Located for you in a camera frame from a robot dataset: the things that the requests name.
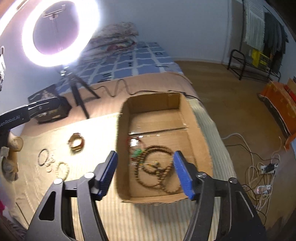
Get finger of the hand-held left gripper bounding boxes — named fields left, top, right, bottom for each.
left=26, top=97, right=60, bottom=117

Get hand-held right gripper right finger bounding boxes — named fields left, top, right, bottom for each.
left=173, top=151, right=269, bottom=241

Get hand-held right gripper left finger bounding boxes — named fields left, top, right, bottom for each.
left=24, top=151, right=118, bottom=241

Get brown bead necklace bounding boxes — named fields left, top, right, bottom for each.
left=133, top=145, right=183, bottom=194

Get cream bead bracelet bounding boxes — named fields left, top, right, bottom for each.
left=55, top=162, right=70, bottom=181

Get red and white bangle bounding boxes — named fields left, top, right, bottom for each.
left=68, top=133, right=85, bottom=152

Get thin ring bangle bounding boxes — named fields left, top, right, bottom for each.
left=38, top=149, right=50, bottom=166

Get white pearl bracelet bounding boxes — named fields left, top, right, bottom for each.
left=45, top=155, right=56, bottom=172

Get person's left hand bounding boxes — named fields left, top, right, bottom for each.
left=1, top=133, right=23, bottom=181

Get black printed bag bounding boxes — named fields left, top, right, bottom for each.
left=28, top=85, right=72, bottom=124

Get black tripod stand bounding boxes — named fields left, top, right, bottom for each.
left=60, top=66, right=101, bottom=119

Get striped woven mat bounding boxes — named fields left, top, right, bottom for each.
left=14, top=97, right=234, bottom=241

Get white power strip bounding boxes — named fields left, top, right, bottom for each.
left=258, top=162, right=278, bottom=175
left=254, top=185, right=272, bottom=195

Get phone holder clamp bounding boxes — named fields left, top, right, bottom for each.
left=42, top=5, right=66, bottom=19

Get tan bed sheet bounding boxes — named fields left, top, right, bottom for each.
left=21, top=71, right=200, bottom=137

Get folded patterned quilt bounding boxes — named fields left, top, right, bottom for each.
left=89, top=22, right=139, bottom=55

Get blue checked bed sheet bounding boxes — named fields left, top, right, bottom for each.
left=57, top=40, right=184, bottom=95

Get orange cardboard box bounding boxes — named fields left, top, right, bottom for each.
left=258, top=78, right=296, bottom=151

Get black shoe rack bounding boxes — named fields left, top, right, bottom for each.
left=228, top=49, right=281, bottom=81

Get yellow box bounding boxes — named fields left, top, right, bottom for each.
left=251, top=49, right=270, bottom=69

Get clothes rack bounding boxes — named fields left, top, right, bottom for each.
left=242, top=0, right=289, bottom=75

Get dark hanging clothes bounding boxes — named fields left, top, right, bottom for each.
left=264, top=13, right=289, bottom=73

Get white hanging towel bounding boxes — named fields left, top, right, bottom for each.
left=246, top=1, right=265, bottom=49

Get tangle of white cables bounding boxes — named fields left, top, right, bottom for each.
left=221, top=133, right=284, bottom=212

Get black power cable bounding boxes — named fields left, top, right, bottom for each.
left=91, top=79, right=201, bottom=102

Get white ring light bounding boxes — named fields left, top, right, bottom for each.
left=21, top=0, right=106, bottom=67

